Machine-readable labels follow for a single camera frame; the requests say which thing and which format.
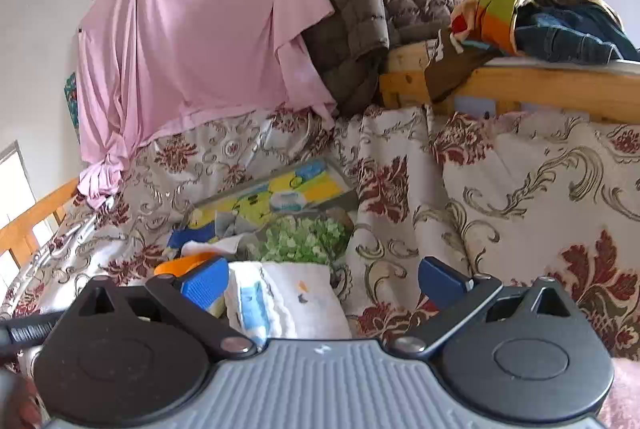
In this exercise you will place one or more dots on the teal patterned cloth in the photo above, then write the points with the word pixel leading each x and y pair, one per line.
pixel 72 104

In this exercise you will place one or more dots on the grey cloth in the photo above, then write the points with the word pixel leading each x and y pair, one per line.
pixel 235 224

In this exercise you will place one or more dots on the dark brown hanging cloth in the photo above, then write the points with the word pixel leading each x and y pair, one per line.
pixel 450 69

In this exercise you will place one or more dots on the wooden bunk bed frame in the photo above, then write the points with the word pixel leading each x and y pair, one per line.
pixel 550 91

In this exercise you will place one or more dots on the colourful patchwork cloth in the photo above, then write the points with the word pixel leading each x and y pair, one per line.
pixel 495 4

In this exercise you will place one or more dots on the yellow blue printed cloth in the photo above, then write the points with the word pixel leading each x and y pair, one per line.
pixel 310 189

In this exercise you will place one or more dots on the floral printed blanket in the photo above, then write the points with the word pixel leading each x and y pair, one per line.
pixel 500 189

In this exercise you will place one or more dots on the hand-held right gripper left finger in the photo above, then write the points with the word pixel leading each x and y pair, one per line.
pixel 202 285

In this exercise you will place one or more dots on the pink bed sheet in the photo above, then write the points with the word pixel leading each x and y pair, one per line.
pixel 200 34

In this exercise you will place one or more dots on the wooden bed rail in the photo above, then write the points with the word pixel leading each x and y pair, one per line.
pixel 35 214

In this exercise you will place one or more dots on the window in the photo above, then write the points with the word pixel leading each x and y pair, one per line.
pixel 15 184

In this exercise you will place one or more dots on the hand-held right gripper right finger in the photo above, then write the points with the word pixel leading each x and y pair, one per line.
pixel 440 280

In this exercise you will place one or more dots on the green artificial plant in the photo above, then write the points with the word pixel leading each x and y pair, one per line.
pixel 300 239

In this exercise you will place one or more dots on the blue jeans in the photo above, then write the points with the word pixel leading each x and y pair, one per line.
pixel 565 36

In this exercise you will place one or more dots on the brown quilted jacket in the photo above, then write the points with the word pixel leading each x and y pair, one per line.
pixel 365 9

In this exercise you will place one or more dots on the orange cloth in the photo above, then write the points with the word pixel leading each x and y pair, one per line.
pixel 175 265

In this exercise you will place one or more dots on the white blue-print cloth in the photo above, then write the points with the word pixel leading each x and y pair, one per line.
pixel 310 309

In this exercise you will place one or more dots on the pink fleece garment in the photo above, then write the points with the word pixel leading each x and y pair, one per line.
pixel 622 394

